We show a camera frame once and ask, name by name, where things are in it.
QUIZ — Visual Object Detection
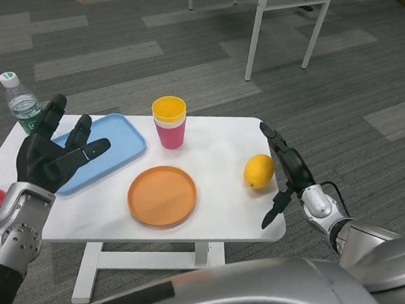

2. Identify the white plastic cup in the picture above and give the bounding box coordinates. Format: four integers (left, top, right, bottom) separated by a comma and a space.
151, 117, 186, 130

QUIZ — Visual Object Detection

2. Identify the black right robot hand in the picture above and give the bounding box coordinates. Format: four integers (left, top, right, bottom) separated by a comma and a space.
252, 121, 319, 233

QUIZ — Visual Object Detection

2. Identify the yellow plastic cup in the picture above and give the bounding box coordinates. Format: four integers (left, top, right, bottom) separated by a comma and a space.
150, 94, 188, 126

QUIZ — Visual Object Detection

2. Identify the yellow lemon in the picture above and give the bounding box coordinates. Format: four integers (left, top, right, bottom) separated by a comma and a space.
242, 153, 277, 191

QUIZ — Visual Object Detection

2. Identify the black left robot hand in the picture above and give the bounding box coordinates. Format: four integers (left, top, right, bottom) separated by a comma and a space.
14, 91, 115, 199

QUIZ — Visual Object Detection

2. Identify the pink plastic cup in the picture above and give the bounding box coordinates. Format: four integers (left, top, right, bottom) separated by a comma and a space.
152, 120, 187, 151

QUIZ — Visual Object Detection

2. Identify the silver robot chest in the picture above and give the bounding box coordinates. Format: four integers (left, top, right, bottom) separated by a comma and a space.
73, 242, 405, 304

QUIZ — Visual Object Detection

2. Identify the white table base frame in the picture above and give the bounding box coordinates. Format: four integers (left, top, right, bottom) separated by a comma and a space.
71, 232, 227, 304

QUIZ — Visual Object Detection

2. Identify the light blue plastic tray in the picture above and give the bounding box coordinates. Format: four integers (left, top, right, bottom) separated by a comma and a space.
46, 109, 149, 201

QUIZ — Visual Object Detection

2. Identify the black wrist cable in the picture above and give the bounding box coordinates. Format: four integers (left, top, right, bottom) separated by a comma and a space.
318, 180, 356, 219

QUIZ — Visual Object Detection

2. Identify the white metal desk frame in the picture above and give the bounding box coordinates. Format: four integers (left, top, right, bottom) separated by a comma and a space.
243, 0, 334, 87

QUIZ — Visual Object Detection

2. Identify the orange round plate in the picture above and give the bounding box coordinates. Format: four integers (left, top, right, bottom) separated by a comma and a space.
125, 163, 200, 232

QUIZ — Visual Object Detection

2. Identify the clear plastic water bottle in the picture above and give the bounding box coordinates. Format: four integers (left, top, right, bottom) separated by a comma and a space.
0, 70, 46, 137

